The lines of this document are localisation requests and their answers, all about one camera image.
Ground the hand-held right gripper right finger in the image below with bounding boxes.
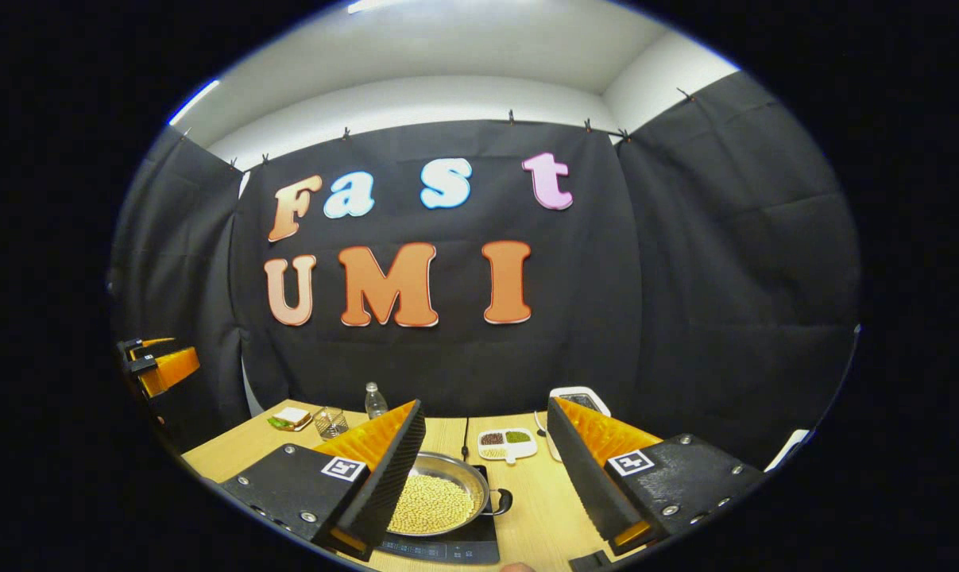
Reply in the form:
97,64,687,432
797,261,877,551
546,396,769,558

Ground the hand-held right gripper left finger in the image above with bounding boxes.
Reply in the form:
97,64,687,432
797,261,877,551
218,398,427,562

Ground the pile of yellow soybeans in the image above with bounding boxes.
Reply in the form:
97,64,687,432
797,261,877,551
389,473,477,535

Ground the stainless steel pot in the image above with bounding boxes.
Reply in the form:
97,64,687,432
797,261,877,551
387,451,515,538

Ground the black induction cooktop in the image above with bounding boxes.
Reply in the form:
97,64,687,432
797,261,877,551
374,465,502,566

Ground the white toaster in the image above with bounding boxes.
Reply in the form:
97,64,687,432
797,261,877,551
549,386,613,419

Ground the white divided dish of beans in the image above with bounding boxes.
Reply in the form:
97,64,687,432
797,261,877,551
478,427,539,466

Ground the black backdrop cloth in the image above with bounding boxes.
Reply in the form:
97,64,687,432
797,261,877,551
107,70,863,470

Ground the ceiling light strip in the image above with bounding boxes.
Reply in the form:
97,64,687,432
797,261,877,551
167,79,221,127
346,0,418,16

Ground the white cable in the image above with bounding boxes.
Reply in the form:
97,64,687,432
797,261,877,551
532,410,561,462

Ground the wire mesh utensil holder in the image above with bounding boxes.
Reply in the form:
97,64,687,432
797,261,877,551
314,406,350,441

